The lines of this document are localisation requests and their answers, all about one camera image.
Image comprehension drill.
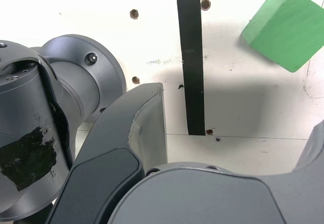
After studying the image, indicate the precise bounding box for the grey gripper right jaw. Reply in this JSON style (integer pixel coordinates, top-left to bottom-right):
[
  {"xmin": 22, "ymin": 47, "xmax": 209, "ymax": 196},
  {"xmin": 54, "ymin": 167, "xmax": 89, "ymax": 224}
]
[{"xmin": 107, "ymin": 119, "xmax": 324, "ymax": 224}]

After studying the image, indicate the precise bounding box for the green cube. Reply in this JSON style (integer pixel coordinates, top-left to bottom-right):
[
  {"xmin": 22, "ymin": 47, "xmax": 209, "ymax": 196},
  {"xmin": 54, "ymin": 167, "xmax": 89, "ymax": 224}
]
[{"xmin": 239, "ymin": 0, "xmax": 324, "ymax": 73}]

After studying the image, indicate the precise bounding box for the black tape strip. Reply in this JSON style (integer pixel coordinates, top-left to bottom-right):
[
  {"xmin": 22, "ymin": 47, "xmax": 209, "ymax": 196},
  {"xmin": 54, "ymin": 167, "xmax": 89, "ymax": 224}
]
[{"xmin": 176, "ymin": 0, "xmax": 206, "ymax": 136}]

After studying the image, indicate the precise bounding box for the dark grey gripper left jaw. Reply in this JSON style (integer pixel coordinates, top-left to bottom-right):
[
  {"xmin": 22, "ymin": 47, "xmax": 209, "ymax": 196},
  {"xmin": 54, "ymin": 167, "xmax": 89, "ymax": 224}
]
[{"xmin": 47, "ymin": 82, "xmax": 169, "ymax": 224}]

